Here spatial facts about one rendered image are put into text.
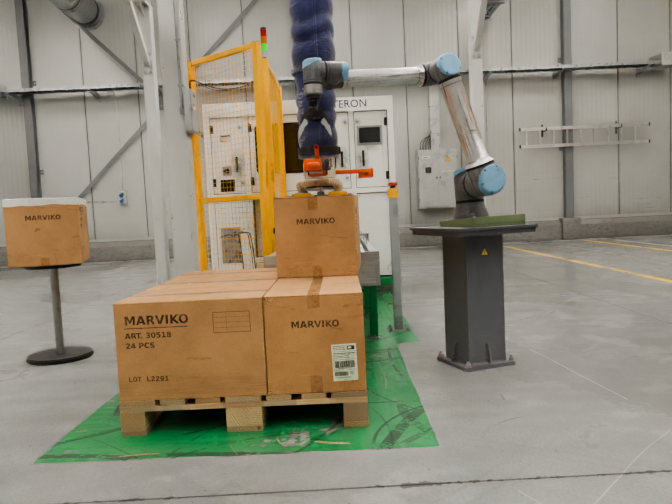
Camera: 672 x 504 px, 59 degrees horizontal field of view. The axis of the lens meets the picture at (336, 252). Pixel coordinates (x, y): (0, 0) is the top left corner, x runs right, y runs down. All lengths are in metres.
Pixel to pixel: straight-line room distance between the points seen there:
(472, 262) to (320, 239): 0.82
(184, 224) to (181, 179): 0.32
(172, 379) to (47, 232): 1.66
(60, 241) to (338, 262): 1.76
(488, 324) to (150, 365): 1.74
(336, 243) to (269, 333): 0.72
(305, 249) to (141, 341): 0.92
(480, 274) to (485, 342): 0.37
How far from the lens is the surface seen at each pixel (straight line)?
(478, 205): 3.24
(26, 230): 3.91
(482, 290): 3.23
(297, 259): 2.94
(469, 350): 3.23
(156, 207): 6.69
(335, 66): 2.91
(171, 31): 4.61
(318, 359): 2.41
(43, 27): 14.14
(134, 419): 2.61
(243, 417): 2.50
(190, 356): 2.47
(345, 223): 2.91
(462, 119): 3.09
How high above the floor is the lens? 0.88
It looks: 4 degrees down
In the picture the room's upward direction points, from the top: 3 degrees counter-clockwise
